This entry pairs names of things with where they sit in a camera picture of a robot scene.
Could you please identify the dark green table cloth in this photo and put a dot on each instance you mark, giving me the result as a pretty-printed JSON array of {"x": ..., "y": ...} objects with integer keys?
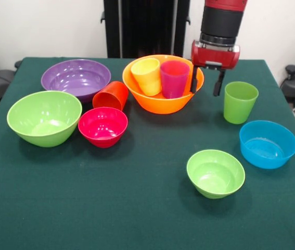
[{"x": 84, "y": 195}]

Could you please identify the large orange bowl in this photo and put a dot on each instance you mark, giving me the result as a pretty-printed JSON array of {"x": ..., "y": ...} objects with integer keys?
[{"x": 163, "y": 105}]

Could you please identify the large green bowl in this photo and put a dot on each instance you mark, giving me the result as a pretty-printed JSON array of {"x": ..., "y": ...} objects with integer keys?
[{"x": 44, "y": 119}]

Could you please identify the pink bowl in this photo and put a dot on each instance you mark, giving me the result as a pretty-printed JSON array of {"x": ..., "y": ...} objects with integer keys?
[{"x": 103, "y": 130}]

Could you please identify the blue bowl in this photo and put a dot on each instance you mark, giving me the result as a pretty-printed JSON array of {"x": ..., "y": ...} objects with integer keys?
[{"x": 267, "y": 145}]

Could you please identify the green cup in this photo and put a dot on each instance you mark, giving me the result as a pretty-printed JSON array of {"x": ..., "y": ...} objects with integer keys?
[{"x": 239, "y": 104}]

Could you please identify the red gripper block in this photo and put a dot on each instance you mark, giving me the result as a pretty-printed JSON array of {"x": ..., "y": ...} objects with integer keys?
[{"x": 215, "y": 56}]

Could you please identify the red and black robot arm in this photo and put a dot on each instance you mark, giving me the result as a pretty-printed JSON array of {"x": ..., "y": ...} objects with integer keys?
[{"x": 221, "y": 20}]

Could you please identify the red-orange cup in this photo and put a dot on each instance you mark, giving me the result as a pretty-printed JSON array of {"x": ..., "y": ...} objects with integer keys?
[{"x": 113, "y": 95}]

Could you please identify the purple bowl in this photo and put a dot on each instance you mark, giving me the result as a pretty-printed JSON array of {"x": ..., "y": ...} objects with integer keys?
[{"x": 75, "y": 80}]

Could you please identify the yellow cup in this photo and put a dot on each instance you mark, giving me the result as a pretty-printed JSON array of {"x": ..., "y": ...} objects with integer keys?
[{"x": 148, "y": 80}]

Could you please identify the small green bowl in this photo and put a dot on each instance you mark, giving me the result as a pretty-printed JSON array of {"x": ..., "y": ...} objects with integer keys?
[{"x": 215, "y": 174}]

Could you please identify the purple cup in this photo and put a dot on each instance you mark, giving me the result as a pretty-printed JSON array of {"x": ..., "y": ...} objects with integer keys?
[{"x": 174, "y": 83}]

